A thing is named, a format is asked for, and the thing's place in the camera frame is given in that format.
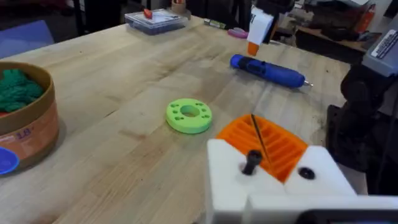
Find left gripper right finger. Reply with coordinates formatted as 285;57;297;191
216;114;357;197

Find black screw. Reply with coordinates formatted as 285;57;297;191
241;149;263;176

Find blue round lid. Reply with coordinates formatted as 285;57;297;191
0;146;21;176

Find small green silver tool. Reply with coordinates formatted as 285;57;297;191
203;18;228;30

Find blue electric screwdriver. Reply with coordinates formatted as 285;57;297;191
229;54;314;90

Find clear plastic parts box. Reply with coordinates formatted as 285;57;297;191
124;8;190;36

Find blue chair seat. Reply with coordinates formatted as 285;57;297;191
0;19;55;59

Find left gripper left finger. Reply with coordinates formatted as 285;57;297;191
205;138;285;224

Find brown tape roll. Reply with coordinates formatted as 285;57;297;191
170;0;192;20

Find pink scissors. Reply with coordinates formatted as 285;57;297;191
226;27;250;40

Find brown tub with toys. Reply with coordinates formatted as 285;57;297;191
0;60;60;171

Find green disc with holes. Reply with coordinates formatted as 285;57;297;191
165;98;213;135

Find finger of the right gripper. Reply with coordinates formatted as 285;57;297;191
246;6;275;57

